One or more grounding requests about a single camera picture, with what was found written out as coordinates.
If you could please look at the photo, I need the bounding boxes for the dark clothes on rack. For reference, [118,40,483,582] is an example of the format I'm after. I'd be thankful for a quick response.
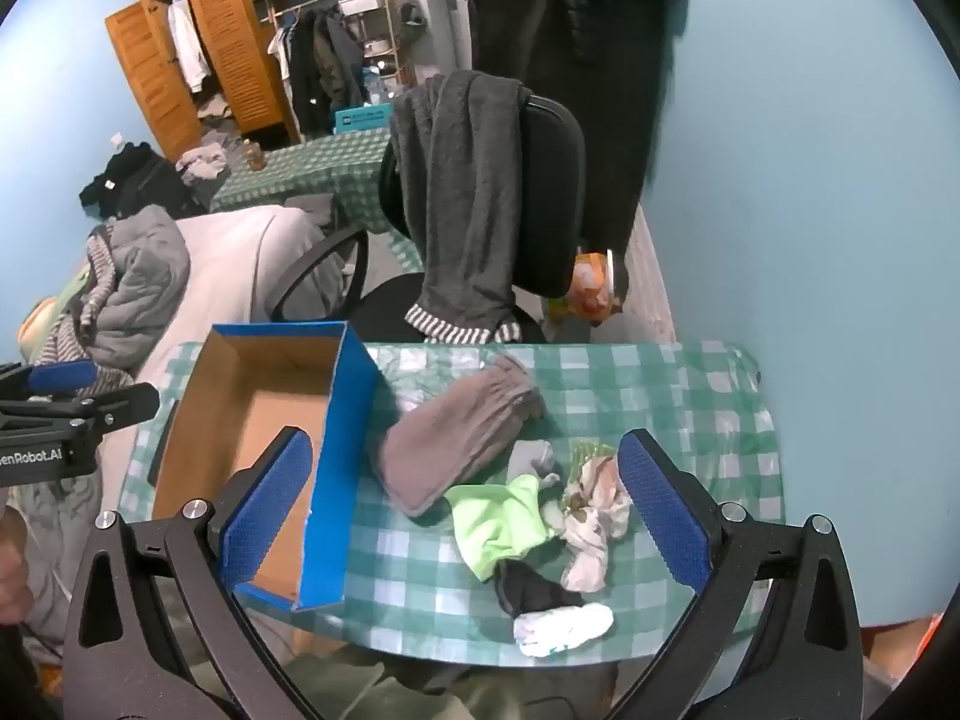
[266,4,368,140]

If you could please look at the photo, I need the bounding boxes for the black hanging coat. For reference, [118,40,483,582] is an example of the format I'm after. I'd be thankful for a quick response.
[450,0,687,260]

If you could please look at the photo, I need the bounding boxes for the green checkered covered table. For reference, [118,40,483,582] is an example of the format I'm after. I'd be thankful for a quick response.
[210,127,425,271]

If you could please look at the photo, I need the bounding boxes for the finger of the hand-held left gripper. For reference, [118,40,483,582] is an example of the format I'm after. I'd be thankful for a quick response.
[0,358,98,400]
[0,382,161,434]

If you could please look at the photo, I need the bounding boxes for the black sock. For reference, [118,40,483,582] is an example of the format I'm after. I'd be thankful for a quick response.
[495,561,586,616]

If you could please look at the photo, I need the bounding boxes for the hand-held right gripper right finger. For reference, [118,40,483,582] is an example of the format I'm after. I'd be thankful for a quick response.
[600,427,871,720]

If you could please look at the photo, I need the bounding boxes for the person's olive pants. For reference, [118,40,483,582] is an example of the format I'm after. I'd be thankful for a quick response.
[285,645,623,720]

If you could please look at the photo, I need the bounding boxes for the green patterned sock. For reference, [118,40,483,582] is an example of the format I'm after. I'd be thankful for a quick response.
[566,441,620,477]

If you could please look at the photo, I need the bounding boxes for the orange snack bag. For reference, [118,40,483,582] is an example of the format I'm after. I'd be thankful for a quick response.
[547,249,627,323]

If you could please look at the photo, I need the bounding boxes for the striped gray scarf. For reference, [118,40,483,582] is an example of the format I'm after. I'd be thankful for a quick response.
[34,229,143,398]

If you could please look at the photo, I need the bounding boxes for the black office chair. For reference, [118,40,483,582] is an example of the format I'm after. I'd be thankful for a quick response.
[266,94,627,346]

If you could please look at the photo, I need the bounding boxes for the neon green cloth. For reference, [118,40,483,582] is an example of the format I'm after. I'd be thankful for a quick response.
[446,474,560,582]

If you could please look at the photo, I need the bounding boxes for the light gray sock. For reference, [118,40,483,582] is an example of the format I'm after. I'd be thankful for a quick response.
[508,439,560,485]

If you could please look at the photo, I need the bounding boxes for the green checkered tablecloth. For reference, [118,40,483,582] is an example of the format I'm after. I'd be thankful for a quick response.
[120,340,785,668]

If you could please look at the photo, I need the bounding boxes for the white hanging shirt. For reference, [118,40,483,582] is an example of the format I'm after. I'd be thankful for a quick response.
[166,0,215,95]

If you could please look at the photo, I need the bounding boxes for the dark gray striped-cuff garment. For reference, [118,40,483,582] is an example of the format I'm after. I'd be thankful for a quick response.
[390,70,530,346]

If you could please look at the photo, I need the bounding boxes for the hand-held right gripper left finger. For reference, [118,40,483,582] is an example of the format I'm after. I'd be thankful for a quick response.
[62,426,331,720]

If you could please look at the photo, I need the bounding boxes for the gray clothes pile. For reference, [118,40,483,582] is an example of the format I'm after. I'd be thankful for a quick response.
[176,131,233,181]

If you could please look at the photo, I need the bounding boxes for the wooden louvered wardrobe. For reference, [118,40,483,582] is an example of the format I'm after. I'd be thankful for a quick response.
[105,0,301,162]

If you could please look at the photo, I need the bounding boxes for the pale green pillow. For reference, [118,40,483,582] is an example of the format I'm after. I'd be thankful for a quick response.
[19,277,83,361]

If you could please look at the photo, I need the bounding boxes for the blue cardboard box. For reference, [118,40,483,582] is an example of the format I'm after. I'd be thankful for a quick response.
[148,321,391,612]

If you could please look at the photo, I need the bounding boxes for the teal plastic crate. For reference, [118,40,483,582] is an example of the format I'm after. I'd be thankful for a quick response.
[334,105,395,136]

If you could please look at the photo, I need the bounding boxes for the gray puffer jacket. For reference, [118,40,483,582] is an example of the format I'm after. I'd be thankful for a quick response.
[71,204,192,376]

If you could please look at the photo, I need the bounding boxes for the black clothes pile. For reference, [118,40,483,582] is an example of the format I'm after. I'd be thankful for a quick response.
[80,141,207,220]

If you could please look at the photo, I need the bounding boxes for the white floral sock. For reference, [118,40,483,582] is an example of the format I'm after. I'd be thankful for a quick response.
[559,457,635,593]

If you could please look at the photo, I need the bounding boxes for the gray sweatpants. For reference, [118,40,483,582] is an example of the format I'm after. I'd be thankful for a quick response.
[377,355,546,518]

